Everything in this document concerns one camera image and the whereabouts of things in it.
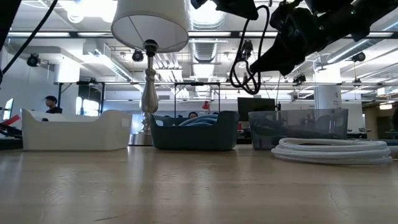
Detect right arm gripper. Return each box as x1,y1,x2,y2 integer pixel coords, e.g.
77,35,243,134
191,0,259,21

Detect light blue cable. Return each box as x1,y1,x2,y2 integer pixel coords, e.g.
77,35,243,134
178,114,218,127

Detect white braided cable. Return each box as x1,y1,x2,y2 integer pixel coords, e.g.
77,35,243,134
382,139,398,159
270,138,394,166

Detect white shade silver table lamp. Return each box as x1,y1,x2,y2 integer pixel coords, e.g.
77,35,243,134
111,0,190,146

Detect black computer monitor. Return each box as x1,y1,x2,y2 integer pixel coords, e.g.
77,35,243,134
237,96,277,122

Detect black ceiling spotlight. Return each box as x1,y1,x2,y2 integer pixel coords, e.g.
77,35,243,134
131,50,145,63
352,51,367,63
26,53,42,68

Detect transparent grey plastic bin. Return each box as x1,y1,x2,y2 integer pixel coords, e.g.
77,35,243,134
248,108,349,150

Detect teal plastic bin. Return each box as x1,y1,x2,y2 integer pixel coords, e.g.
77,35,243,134
149,111,240,152

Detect white plastic bin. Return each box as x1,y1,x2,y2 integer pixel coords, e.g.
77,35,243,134
20,108,133,152

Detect silver ceiling air duct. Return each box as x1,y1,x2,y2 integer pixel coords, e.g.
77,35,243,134
188,12,228,100

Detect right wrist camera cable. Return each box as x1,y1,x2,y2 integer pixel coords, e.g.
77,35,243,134
229,4,271,96

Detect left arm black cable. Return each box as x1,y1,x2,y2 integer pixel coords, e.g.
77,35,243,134
1,0,59,75

